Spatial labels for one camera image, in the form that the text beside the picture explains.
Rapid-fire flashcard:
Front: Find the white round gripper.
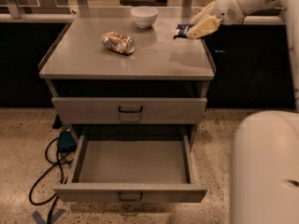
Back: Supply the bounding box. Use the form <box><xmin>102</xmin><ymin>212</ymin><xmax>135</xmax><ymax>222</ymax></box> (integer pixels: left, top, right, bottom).
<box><xmin>186</xmin><ymin>0</ymin><xmax>278</xmax><ymax>39</ymax></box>

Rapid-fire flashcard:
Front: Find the blue rxbar blueberry wrapper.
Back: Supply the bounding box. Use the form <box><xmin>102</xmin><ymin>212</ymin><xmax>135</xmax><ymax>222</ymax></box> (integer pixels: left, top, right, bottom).
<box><xmin>173</xmin><ymin>24</ymin><xmax>192</xmax><ymax>39</ymax></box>

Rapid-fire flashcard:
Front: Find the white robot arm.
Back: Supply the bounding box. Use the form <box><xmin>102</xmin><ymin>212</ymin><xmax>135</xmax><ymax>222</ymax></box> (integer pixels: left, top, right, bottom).
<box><xmin>187</xmin><ymin>0</ymin><xmax>299</xmax><ymax>224</ymax></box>

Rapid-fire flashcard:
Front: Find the grey drawer cabinet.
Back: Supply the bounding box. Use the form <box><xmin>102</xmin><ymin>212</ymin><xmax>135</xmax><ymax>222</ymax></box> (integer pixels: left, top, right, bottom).
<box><xmin>40</xmin><ymin>7</ymin><xmax>214</xmax><ymax>154</ymax></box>

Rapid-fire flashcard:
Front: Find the closed grey upper drawer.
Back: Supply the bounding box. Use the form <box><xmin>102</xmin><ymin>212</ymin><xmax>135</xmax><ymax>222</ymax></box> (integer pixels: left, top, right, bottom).
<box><xmin>52</xmin><ymin>97</ymin><xmax>206</xmax><ymax>124</ymax></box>

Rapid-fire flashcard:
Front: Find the open grey lower drawer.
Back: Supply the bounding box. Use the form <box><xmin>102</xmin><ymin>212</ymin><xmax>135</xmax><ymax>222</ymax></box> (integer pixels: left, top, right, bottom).
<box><xmin>54</xmin><ymin>134</ymin><xmax>206</xmax><ymax>203</ymax></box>

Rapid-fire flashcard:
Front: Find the white ceramic bowl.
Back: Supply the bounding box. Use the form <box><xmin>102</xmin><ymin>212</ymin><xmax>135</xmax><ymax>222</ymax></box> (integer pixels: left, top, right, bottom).
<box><xmin>131</xmin><ymin>6</ymin><xmax>159</xmax><ymax>29</ymax></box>

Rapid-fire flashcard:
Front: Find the crushed metallic soda can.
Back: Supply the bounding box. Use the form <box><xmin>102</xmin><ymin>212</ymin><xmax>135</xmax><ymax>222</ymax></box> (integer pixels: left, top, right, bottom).
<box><xmin>102</xmin><ymin>32</ymin><xmax>135</xmax><ymax>55</ymax></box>

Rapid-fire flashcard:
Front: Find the blue power adapter box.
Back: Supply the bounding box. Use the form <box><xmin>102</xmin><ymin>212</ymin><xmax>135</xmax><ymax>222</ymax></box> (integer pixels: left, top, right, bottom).
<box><xmin>57</xmin><ymin>131</ymin><xmax>77</xmax><ymax>152</ymax></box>

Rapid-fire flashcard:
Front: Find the blue tape floor marker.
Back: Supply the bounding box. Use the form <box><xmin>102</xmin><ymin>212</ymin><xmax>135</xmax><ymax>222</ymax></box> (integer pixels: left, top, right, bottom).
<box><xmin>31</xmin><ymin>209</ymin><xmax>65</xmax><ymax>224</ymax></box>

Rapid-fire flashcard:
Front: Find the black floor cable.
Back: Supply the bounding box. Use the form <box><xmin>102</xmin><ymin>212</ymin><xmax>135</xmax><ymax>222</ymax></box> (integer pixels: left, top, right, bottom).
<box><xmin>27</xmin><ymin>136</ymin><xmax>74</xmax><ymax>224</ymax></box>

